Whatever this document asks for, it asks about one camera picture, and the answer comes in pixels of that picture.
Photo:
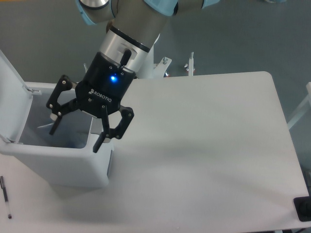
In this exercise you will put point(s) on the black pen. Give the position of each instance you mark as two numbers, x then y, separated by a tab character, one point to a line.
3	187

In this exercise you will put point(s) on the white metal frame bracket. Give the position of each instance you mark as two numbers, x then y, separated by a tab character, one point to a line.
189	67

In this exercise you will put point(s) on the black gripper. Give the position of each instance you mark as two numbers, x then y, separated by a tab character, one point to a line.
99	93

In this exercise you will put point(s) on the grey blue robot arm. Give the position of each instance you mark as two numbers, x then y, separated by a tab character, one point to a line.
137	24

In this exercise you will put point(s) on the clear plastic water bottle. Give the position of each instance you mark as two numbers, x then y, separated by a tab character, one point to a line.
46	126

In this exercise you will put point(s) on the white frame post right edge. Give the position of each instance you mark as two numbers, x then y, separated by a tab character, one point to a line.
301	109

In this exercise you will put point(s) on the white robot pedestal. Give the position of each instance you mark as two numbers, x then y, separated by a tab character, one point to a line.
151	70

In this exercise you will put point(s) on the white trash can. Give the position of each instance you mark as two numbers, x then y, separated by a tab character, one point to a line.
64	158

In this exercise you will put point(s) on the black device at table corner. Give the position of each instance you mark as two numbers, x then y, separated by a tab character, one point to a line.
303	208

